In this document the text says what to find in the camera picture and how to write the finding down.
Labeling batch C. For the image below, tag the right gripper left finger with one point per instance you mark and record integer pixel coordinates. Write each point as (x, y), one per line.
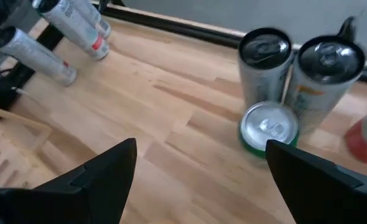
(77, 199)

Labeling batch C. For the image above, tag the slim white energy can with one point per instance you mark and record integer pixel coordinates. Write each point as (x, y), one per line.
(74, 28)
(98, 18)
(31, 56)
(320, 99)
(261, 87)

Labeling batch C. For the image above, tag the wooden slatted shelf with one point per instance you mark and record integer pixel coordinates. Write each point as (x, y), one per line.
(3, 161)

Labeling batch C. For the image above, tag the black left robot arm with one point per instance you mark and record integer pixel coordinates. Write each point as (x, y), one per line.
(0, 90)

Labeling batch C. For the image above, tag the white and pink can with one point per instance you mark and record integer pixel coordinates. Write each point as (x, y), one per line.
(365, 143)

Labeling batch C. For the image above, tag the green soda can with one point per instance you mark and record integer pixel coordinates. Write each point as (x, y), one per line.
(269, 124)

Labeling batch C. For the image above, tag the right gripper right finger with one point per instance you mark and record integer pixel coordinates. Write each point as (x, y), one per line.
(326, 196)

